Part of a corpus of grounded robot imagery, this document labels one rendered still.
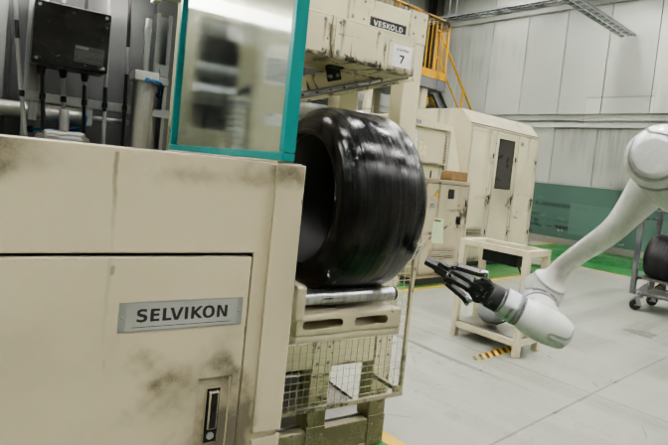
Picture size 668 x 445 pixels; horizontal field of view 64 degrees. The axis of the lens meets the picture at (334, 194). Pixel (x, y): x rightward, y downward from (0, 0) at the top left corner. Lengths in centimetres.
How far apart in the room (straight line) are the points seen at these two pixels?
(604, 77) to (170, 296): 1321
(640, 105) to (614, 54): 133
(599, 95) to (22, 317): 1325
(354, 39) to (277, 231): 130
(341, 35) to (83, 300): 144
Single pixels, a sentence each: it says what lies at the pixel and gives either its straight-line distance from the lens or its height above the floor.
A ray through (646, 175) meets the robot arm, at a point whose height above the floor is 132.
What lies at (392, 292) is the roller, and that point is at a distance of 165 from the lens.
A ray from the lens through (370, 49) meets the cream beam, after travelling 196.
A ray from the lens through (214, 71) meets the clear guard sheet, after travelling 100.
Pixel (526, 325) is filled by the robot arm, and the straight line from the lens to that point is 160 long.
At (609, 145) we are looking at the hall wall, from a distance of 1329.
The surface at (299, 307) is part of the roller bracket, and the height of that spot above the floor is 89.
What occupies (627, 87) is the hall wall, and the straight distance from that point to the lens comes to 1338.
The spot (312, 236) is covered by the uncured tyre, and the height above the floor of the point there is 102.
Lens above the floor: 127
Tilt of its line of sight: 3 degrees down
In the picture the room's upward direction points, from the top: 6 degrees clockwise
